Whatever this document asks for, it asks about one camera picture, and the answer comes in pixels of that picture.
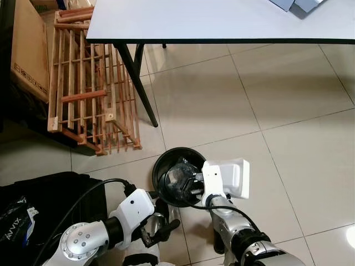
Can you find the clear plastic tray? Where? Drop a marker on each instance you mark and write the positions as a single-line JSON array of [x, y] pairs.
[[236, 177]]

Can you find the black fabric bag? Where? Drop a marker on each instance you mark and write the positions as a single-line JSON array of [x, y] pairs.
[[55, 199]]

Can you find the brown cardboard box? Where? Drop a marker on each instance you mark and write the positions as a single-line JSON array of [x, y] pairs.
[[30, 50]]

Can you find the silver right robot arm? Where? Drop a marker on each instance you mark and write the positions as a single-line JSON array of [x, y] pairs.
[[244, 238]]

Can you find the wooden slatted rack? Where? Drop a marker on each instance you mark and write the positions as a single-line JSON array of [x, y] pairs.
[[83, 96]]

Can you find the black printed plastic packet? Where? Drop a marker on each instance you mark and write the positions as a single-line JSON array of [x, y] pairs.
[[16, 221]]

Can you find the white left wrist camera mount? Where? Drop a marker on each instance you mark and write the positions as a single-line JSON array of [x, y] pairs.
[[133, 210]]

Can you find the clear crinkled plastic trash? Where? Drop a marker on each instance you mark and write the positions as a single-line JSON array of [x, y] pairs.
[[176, 169]]

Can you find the black table leg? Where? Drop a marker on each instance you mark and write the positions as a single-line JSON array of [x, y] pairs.
[[138, 88]]

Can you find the black round rubbish bin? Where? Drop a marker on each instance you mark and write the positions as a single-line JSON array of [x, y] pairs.
[[160, 172]]

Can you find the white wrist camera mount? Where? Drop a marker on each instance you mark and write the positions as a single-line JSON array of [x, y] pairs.
[[133, 210], [212, 177]]

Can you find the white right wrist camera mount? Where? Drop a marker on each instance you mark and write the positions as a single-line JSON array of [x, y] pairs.
[[212, 177]]

